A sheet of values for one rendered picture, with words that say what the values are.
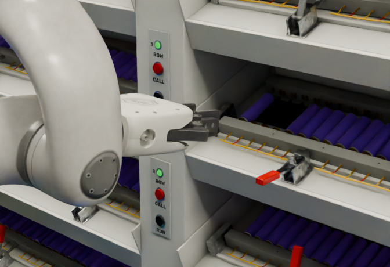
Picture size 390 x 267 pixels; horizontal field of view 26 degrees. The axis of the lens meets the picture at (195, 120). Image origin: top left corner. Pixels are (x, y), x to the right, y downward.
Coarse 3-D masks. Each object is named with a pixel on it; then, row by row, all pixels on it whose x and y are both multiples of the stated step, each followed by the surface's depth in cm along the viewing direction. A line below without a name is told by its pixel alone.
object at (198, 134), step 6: (168, 132) 91; (174, 132) 91; (180, 132) 91; (186, 132) 92; (192, 132) 92; (198, 132) 92; (204, 132) 92; (168, 138) 91; (174, 138) 91; (180, 138) 92; (186, 138) 92; (192, 138) 92; (198, 138) 92; (204, 138) 93
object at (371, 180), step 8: (224, 136) 121; (232, 136) 120; (240, 144) 119; (256, 144) 117; (272, 152) 115; (280, 152) 114; (312, 160) 111; (328, 168) 109; (336, 168) 109; (352, 176) 107; (360, 176) 106; (368, 176) 106; (376, 184) 105; (384, 184) 104
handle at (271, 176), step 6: (294, 162) 109; (282, 168) 108; (288, 168) 108; (264, 174) 106; (270, 174) 106; (276, 174) 106; (282, 174) 107; (258, 180) 104; (264, 180) 104; (270, 180) 105
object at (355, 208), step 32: (256, 64) 128; (224, 96) 124; (256, 96) 128; (384, 96) 116; (192, 160) 120; (224, 160) 117; (256, 160) 115; (256, 192) 114; (288, 192) 109; (320, 192) 107; (352, 192) 105; (384, 192) 104; (352, 224) 104; (384, 224) 100
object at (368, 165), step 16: (224, 128) 120; (240, 128) 118; (256, 128) 117; (272, 144) 115; (288, 144) 113; (304, 144) 112; (320, 144) 111; (320, 160) 110; (336, 160) 108; (352, 160) 106; (368, 160) 106; (384, 160) 105; (384, 176) 104
